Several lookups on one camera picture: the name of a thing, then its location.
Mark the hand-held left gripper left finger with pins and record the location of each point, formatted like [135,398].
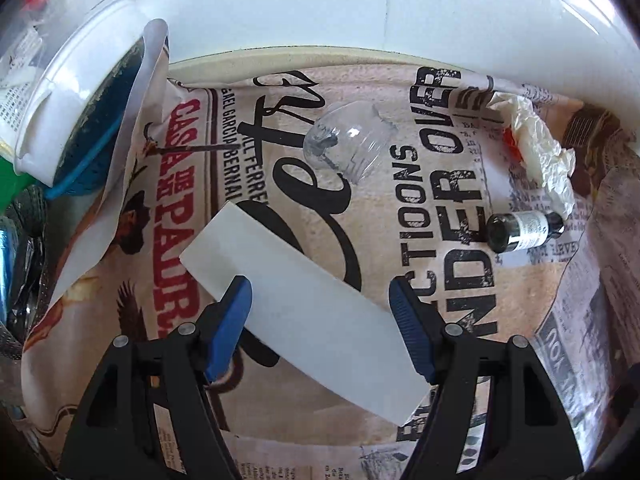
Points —
[227,330]

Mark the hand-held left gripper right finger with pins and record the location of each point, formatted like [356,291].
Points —
[412,330]

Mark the white plastic strip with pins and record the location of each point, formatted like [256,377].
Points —
[320,320]

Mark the small dark glass bottle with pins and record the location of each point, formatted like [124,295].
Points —
[505,232]

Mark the printed newspaper tablecloth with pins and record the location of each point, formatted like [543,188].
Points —
[165,200]

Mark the clear plastic cup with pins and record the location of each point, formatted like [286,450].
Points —
[350,140]

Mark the orange peel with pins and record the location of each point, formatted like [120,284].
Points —
[511,141]

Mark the blue strainer basket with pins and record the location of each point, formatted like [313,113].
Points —
[95,155]

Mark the crumpled white tissue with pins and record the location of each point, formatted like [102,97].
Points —
[540,145]

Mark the white plastic basin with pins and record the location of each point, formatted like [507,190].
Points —
[75,75]

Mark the blue white plastic bag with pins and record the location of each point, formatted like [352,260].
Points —
[20,60]

